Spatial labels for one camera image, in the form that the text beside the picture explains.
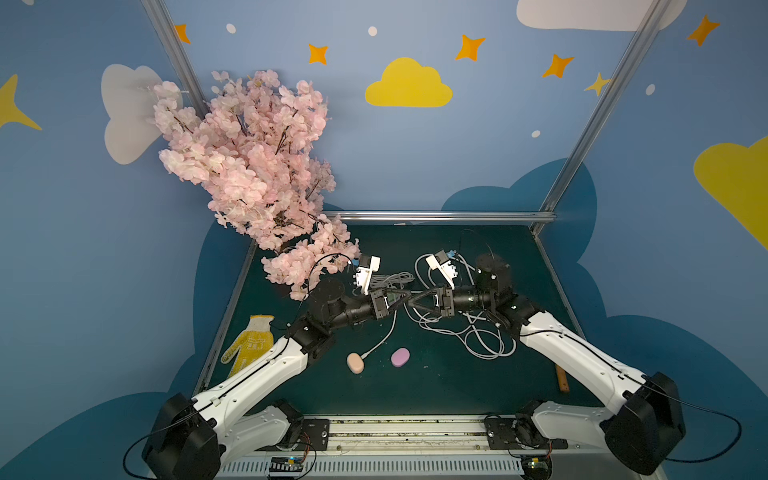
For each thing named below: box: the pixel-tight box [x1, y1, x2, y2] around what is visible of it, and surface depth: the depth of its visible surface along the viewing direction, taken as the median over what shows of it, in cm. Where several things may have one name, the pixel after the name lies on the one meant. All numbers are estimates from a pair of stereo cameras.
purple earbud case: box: [391, 348, 410, 368], surface depth 88 cm
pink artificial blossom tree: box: [151, 70, 360, 301], surface depth 70 cm
